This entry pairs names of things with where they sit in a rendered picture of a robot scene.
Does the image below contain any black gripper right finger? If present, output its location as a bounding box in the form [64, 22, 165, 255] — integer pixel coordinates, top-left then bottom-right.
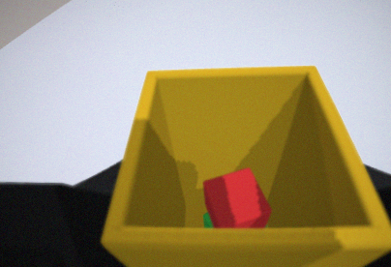
[363, 163, 391, 267]

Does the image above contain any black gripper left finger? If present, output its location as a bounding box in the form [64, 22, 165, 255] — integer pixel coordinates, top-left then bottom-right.
[0, 160, 126, 267]

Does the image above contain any green block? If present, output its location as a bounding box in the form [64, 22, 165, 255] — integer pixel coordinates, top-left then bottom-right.
[203, 212, 214, 228]

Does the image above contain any red cube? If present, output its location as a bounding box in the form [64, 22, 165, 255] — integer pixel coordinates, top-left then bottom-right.
[203, 168, 272, 229]

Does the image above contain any olive-yellow square cup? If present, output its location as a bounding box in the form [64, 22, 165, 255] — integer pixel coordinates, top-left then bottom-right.
[101, 66, 391, 267]

